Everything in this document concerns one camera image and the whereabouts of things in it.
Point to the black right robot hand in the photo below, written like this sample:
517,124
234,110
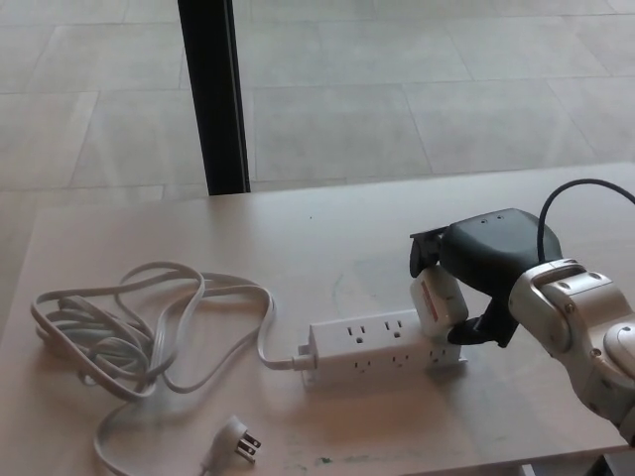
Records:
491,248

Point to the white square charger adapter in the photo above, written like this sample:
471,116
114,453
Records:
441,302

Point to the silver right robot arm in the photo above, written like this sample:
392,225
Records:
585,307

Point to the dark under-desk object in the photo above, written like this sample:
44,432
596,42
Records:
602,461

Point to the white angled three-prong plug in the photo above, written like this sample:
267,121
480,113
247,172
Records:
230,430

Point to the white multi-outlet power strip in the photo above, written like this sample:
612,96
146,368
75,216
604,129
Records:
332,347

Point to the black vertical pillar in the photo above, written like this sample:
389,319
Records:
213,99

